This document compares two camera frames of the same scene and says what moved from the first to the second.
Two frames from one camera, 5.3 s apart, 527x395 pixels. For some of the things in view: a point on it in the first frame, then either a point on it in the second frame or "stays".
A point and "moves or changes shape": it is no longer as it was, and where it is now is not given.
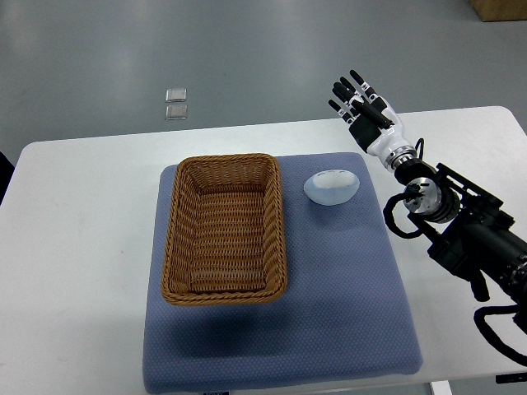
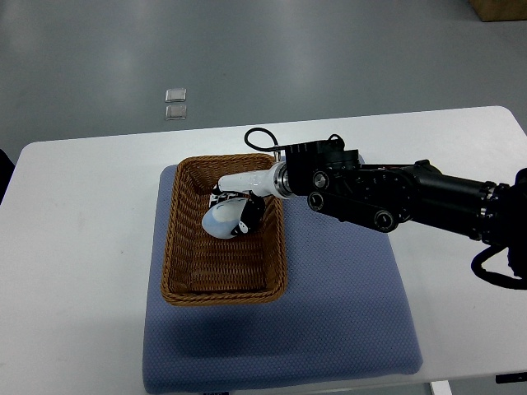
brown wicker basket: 224,239 stays
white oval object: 332,187 moves or changes shape
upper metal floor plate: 176,95 stays
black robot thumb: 380,120 -> 252,215
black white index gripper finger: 368,90 -> 220,195
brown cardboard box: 501,10 stays
